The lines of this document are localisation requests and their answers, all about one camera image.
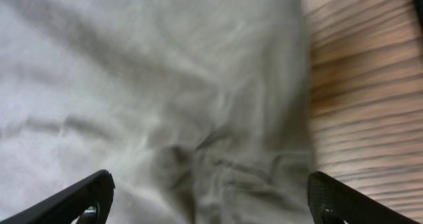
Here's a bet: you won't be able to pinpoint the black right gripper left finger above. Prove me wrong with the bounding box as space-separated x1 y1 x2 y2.
1 170 115 224

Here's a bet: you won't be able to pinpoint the grey shorts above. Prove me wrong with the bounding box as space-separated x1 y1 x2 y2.
1 0 313 223

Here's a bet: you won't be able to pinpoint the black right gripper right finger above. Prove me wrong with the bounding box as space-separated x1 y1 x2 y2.
307 171 418 224

